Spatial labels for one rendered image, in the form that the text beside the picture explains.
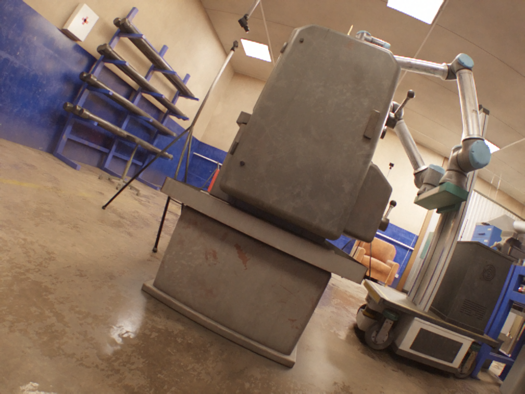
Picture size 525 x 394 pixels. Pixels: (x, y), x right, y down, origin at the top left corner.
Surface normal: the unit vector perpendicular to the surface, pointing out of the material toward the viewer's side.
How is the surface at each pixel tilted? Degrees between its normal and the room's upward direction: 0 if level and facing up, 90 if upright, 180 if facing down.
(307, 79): 90
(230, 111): 90
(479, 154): 95
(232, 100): 90
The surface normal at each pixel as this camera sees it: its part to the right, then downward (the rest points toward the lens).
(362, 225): -0.15, -0.10
